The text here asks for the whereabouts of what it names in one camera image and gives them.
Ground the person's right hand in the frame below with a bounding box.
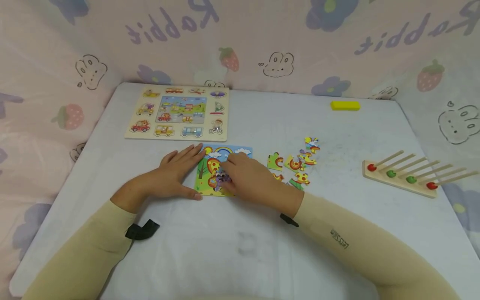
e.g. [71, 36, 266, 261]
[219, 152, 305, 218]

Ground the yellow rectangular block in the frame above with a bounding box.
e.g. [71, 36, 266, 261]
[330, 100, 361, 112]

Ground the wooden vehicle puzzle board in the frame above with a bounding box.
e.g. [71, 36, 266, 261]
[124, 85, 230, 142]

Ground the rainbow jigsaw puzzle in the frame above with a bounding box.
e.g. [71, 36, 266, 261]
[194, 145, 253, 197]

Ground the person's left hand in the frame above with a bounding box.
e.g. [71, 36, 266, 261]
[110, 144, 205, 214]

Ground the person's left forearm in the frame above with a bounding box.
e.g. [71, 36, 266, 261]
[22, 199, 137, 300]

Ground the pile of loose jigsaw pieces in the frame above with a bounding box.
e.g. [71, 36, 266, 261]
[267, 136, 321, 191]

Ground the person's right forearm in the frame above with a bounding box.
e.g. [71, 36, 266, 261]
[292, 191, 463, 300]

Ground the black wrist band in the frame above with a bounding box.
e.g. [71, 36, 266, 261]
[280, 213, 300, 228]
[125, 219, 160, 241]

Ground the wooden peg rack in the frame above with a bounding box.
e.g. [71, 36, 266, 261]
[362, 150, 480, 199]

